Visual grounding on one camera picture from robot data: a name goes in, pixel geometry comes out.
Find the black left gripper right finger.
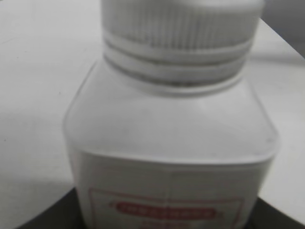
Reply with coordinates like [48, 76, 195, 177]
[256, 198, 305, 229]

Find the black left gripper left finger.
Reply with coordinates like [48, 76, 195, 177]
[18, 188, 82, 229]

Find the white square yogurt drink bottle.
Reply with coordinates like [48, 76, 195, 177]
[63, 62, 279, 229]

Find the white ribbed screw cap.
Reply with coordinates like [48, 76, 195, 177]
[101, 0, 264, 84]

